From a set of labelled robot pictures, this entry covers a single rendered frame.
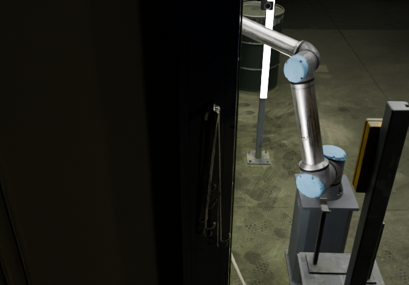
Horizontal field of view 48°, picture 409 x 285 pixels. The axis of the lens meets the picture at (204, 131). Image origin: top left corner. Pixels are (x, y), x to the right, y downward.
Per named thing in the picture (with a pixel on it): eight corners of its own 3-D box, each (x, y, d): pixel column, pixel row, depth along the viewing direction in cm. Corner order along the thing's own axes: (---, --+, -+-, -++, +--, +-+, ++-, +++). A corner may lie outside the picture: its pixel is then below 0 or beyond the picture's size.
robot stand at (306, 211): (330, 252, 305) (346, 174, 272) (341, 289, 278) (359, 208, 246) (284, 251, 305) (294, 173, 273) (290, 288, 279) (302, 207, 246)
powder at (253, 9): (226, 5, 506) (226, 4, 506) (272, 2, 517) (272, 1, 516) (240, 19, 461) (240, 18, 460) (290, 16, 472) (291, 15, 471)
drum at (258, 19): (222, 76, 551) (224, 2, 506) (268, 72, 562) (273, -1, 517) (236, 97, 502) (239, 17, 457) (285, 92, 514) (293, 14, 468)
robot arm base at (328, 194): (338, 180, 267) (341, 166, 262) (346, 201, 251) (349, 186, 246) (305, 179, 268) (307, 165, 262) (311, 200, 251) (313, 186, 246)
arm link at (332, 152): (346, 174, 255) (352, 148, 246) (333, 189, 244) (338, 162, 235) (321, 164, 263) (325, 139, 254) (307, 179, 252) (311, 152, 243)
